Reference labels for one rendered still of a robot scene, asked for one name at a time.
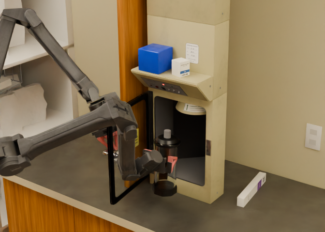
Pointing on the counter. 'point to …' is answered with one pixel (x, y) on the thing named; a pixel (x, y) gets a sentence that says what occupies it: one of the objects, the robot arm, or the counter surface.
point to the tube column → (190, 4)
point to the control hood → (190, 86)
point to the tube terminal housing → (220, 28)
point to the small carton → (180, 67)
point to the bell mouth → (190, 109)
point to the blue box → (155, 58)
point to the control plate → (164, 86)
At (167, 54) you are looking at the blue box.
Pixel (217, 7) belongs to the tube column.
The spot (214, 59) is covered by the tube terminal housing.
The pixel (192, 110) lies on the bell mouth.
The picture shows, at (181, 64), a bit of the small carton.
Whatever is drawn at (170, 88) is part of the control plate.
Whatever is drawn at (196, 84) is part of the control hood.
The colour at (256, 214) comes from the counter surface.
